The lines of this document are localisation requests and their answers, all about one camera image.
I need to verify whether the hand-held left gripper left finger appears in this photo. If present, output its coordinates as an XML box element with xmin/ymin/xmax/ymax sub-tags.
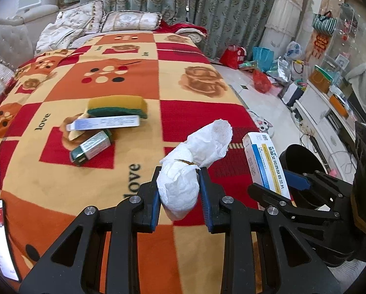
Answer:
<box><xmin>19</xmin><ymin>165</ymin><xmax>163</xmax><ymax>294</ymax></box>

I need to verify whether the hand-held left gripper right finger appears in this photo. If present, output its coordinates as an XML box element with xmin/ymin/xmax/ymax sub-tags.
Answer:
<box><xmin>198</xmin><ymin>167</ymin><xmax>344</xmax><ymax>294</ymax></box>

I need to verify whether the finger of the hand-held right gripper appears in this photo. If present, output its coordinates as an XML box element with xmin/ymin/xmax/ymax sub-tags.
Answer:
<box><xmin>248</xmin><ymin>183</ymin><xmax>340</xmax><ymax>220</ymax></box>
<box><xmin>283</xmin><ymin>170</ymin><xmax>354</xmax><ymax>203</ymax></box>

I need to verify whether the black trash bin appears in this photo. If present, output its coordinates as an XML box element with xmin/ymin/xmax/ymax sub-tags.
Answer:
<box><xmin>279</xmin><ymin>143</ymin><xmax>328</xmax><ymax>209</ymax></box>

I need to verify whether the white tissue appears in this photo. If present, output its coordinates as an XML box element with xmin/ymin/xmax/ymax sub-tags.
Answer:
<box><xmin>157</xmin><ymin>119</ymin><xmax>233</xmax><ymax>221</ymax></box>

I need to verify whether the white blue striped medicine box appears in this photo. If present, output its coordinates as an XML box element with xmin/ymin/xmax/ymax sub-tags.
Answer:
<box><xmin>242</xmin><ymin>132</ymin><xmax>293</xmax><ymax>203</ymax></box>

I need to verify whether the white cartoon slipper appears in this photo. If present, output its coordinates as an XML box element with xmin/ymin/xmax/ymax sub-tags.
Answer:
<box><xmin>247</xmin><ymin>110</ymin><xmax>274</xmax><ymax>139</ymax></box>

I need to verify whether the white television cabinet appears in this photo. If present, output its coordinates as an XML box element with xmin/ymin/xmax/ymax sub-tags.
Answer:
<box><xmin>292</xmin><ymin>80</ymin><xmax>365</xmax><ymax>173</ymax></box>

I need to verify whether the orange box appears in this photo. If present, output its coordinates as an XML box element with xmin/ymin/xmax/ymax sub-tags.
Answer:
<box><xmin>329</xmin><ymin>94</ymin><xmax>350</xmax><ymax>118</ymax></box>

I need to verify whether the small green box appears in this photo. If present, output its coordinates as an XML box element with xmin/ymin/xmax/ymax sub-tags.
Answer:
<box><xmin>69</xmin><ymin>130</ymin><xmax>112</xmax><ymax>167</ymax></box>

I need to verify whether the long white box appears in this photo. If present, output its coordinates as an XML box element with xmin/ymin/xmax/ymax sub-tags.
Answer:
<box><xmin>66</xmin><ymin>115</ymin><xmax>141</xmax><ymax>132</ymax></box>

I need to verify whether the grey draped cloth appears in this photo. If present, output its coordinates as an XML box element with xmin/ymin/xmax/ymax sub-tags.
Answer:
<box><xmin>344</xmin><ymin>61</ymin><xmax>366</xmax><ymax>108</ymax></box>

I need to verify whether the yellow green sponge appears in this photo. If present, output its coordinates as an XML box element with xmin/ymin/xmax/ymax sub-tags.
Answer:
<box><xmin>87</xmin><ymin>95</ymin><xmax>149</xmax><ymax>120</ymax></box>

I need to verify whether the red plastic bag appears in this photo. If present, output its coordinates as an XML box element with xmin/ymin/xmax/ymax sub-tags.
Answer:
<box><xmin>252</xmin><ymin>69</ymin><xmax>273</xmax><ymax>94</ymax></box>

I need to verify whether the silver foil bag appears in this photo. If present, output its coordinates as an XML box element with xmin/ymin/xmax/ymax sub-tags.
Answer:
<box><xmin>266</xmin><ymin>56</ymin><xmax>291</xmax><ymax>83</ymax></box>

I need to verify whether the teal paper bag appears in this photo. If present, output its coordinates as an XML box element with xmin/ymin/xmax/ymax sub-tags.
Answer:
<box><xmin>252</xmin><ymin>47</ymin><xmax>275</xmax><ymax>72</ymax></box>

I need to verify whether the red orange printed blanket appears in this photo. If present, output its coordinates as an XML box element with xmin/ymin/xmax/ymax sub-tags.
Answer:
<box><xmin>0</xmin><ymin>31</ymin><xmax>277</xmax><ymax>294</ymax></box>

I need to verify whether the white plastic bag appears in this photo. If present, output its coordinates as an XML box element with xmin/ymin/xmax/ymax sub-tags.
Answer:
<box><xmin>285</xmin><ymin>41</ymin><xmax>303</xmax><ymax>62</ymax></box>

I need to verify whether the red hanging ornament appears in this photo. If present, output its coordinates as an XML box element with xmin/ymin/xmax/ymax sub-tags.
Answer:
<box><xmin>311</xmin><ymin>31</ymin><xmax>331</xmax><ymax>59</ymax></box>

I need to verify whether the red paper bag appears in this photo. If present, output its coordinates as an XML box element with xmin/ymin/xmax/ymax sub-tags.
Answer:
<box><xmin>219</xmin><ymin>45</ymin><xmax>247</xmax><ymax>70</ymax></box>

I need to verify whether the green striped tote bag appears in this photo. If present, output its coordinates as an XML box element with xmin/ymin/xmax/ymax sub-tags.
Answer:
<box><xmin>311</xmin><ymin>11</ymin><xmax>338</xmax><ymax>36</ymax></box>

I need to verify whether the smartphone with lit screen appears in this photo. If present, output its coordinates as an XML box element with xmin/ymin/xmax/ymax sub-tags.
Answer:
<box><xmin>0</xmin><ymin>199</ymin><xmax>21</xmax><ymax>283</ymax></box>

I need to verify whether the lace covered standing air conditioner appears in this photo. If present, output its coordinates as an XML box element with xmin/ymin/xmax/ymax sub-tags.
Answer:
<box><xmin>260</xmin><ymin>0</ymin><xmax>305</xmax><ymax>59</ymax></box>

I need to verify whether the red folded cloth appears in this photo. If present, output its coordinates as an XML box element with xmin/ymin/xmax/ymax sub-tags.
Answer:
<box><xmin>158</xmin><ymin>22</ymin><xmax>208</xmax><ymax>43</ymax></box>

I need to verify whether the beige patterned pillow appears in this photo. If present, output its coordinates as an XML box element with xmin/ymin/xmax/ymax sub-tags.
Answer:
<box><xmin>101</xmin><ymin>11</ymin><xmax>163</xmax><ymax>33</ymax></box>

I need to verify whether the white floral cushion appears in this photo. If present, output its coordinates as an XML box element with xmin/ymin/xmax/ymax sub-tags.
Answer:
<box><xmin>35</xmin><ymin>22</ymin><xmax>86</xmax><ymax>53</ymax></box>

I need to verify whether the floral fringed pillow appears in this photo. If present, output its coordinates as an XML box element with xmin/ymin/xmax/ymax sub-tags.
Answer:
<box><xmin>55</xmin><ymin>0</ymin><xmax>106</xmax><ymax>35</ymax></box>

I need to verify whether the beige upholstered headboard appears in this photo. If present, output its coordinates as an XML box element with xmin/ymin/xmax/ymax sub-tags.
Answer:
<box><xmin>0</xmin><ymin>4</ymin><xmax>59</xmax><ymax>69</ymax></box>

